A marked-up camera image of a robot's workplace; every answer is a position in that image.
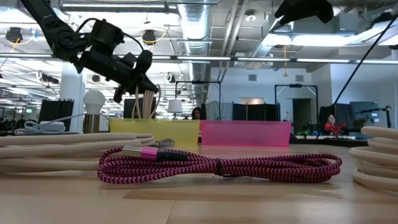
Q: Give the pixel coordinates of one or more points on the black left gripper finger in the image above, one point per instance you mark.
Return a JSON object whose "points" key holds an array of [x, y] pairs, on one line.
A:
{"points": [[146, 83], [132, 88]]}

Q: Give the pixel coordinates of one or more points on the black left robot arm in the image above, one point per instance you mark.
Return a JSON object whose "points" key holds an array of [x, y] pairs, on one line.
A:
{"points": [[59, 37]]}

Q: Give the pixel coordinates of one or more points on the white bulb brass lamp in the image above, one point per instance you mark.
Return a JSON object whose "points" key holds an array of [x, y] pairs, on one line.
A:
{"points": [[94, 101]]}

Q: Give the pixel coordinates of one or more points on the white shade table lamp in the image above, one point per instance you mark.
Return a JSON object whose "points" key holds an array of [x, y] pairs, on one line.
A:
{"points": [[174, 106]]}

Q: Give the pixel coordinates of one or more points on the yellow plastic bin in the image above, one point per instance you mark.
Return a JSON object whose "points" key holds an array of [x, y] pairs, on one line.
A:
{"points": [[174, 132]]}

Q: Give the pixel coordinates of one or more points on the person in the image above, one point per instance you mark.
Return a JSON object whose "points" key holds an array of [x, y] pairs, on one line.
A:
{"points": [[196, 114]]}

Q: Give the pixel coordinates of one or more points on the black partition panel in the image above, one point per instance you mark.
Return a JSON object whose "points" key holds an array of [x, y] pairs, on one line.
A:
{"points": [[56, 113]]}

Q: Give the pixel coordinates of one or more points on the white power adapter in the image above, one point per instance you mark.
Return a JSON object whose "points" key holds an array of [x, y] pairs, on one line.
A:
{"points": [[51, 126]]}

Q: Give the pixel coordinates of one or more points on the red plastic bin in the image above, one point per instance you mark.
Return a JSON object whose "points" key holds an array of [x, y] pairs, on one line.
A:
{"points": [[245, 133]]}

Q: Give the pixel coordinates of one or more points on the black curtain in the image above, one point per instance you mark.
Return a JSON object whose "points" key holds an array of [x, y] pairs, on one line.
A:
{"points": [[258, 112]]}

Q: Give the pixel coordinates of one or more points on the grey monitor screen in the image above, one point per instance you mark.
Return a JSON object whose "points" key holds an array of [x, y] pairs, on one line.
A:
{"points": [[363, 112]]}

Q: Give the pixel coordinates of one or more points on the red toy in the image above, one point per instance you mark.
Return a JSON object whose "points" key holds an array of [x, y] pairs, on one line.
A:
{"points": [[330, 127]]}

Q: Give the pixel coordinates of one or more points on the black background stand frame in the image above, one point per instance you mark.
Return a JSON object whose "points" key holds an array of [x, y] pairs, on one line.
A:
{"points": [[198, 82], [295, 85]]}

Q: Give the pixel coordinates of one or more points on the black aluminium rig frame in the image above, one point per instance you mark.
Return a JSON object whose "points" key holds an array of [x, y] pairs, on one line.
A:
{"points": [[326, 141]]}

